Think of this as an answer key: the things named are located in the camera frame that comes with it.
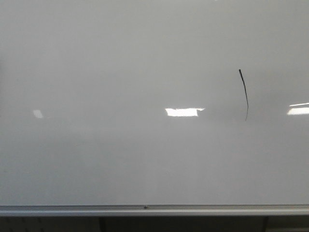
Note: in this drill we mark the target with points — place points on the white glossy whiteboard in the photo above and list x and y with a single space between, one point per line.
119 102

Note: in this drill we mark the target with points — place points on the aluminium whiteboard marker tray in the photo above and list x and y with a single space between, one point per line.
154 210

